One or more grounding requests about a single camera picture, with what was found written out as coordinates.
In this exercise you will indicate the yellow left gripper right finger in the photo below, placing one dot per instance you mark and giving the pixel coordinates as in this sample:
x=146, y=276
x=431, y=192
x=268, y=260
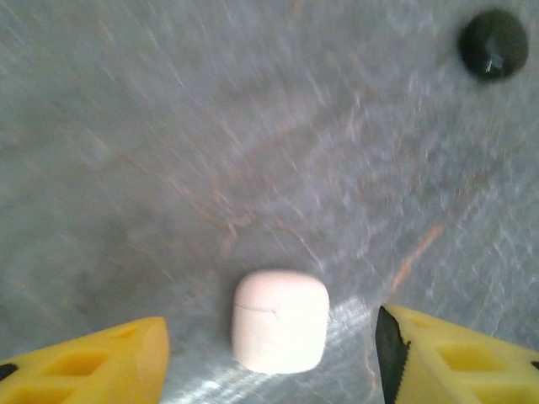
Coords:
x=425, y=379

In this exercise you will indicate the white earbud charging case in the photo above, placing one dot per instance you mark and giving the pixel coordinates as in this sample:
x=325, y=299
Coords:
x=280, y=324

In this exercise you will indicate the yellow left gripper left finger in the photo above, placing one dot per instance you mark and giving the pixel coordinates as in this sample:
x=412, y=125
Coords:
x=139, y=370

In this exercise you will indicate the black earbud charging case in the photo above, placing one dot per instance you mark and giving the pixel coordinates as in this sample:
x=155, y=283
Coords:
x=492, y=46

